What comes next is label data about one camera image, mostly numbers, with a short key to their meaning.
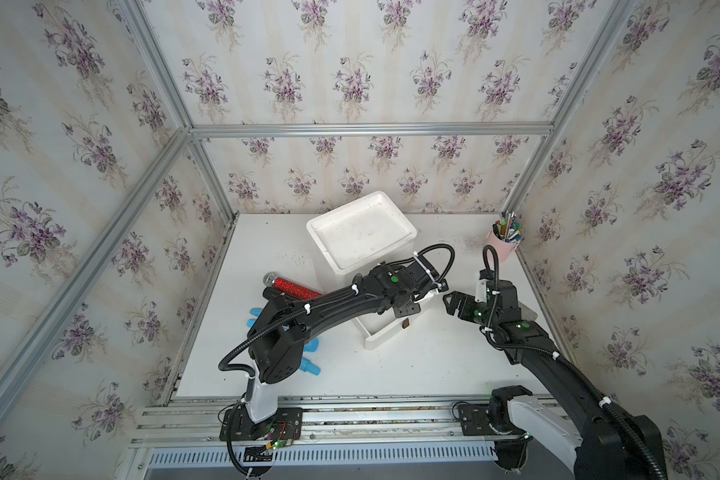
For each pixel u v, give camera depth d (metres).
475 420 0.73
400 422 0.75
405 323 0.86
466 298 0.75
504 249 1.01
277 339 0.45
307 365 0.81
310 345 0.82
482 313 0.71
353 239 0.81
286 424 0.72
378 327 0.85
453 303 0.78
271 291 0.95
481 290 0.76
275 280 0.96
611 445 0.40
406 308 0.73
